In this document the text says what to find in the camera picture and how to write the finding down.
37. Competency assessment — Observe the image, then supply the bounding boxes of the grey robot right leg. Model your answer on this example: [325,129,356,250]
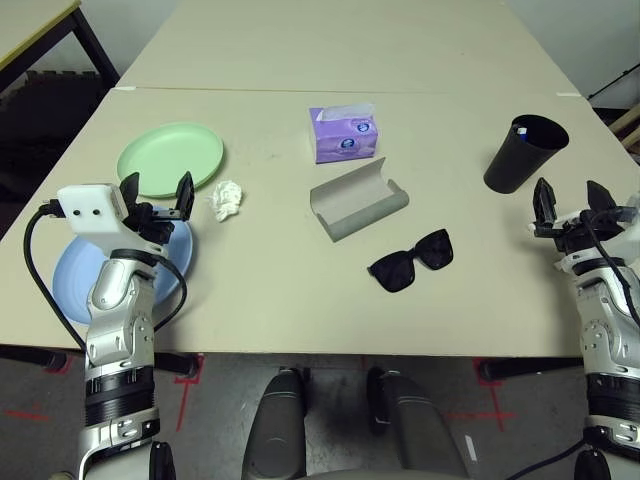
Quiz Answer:
[367,366,471,480]

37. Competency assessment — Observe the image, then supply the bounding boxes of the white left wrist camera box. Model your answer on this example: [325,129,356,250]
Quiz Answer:
[55,183,162,257]

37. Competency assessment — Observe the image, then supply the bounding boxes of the purple tissue pack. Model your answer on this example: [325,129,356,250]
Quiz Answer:
[308,102,380,165]

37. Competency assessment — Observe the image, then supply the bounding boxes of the blue plastic plate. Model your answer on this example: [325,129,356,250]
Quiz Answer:
[52,203,195,326]

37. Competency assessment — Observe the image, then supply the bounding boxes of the white tissue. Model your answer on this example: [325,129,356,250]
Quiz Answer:
[203,180,245,222]

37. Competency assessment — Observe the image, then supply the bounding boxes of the grey robot waist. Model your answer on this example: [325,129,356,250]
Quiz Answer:
[304,467,416,480]

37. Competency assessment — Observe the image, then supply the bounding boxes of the black tripod stand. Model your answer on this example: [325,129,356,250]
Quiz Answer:
[587,64,640,101]

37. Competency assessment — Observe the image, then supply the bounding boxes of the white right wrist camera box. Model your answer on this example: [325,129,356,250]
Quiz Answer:
[612,192,640,251]

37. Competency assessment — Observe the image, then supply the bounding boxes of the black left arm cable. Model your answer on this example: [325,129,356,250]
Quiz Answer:
[23,199,189,354]

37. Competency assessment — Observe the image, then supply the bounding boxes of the wooden frame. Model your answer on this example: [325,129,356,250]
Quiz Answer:
[612,107,640,151]

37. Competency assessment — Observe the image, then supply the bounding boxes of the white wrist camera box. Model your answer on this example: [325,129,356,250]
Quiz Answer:
[612,192,640,251]
[55,183,162,257]

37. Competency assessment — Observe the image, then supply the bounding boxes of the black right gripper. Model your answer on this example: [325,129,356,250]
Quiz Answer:
[531,176,629,254]

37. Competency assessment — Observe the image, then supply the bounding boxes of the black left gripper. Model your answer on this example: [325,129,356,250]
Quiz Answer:
[118,170,196,246]

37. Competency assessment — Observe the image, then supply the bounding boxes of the side table with black frame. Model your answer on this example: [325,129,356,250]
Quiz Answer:
[0,0,121,96]

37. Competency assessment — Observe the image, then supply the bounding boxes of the black foam mats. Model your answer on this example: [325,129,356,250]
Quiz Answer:
[0,69,116,201]

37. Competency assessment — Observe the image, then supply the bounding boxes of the green plastic plate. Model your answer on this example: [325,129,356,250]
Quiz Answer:
[116,121,225,199]

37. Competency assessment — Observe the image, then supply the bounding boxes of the black table foot bar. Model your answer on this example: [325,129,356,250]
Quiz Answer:
[0,344,69,371]
[478,357,586,385]
[154,352,199,377]

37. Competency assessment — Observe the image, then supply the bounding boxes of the grey glasses case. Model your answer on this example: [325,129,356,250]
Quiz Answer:
[309,156,411,243]

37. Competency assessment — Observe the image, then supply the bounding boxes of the black sunglasses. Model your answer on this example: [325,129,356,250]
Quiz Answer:
[367,228,455,294]

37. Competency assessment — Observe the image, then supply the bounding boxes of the black plastic cup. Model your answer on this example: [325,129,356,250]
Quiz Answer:
[482,114,571,195]

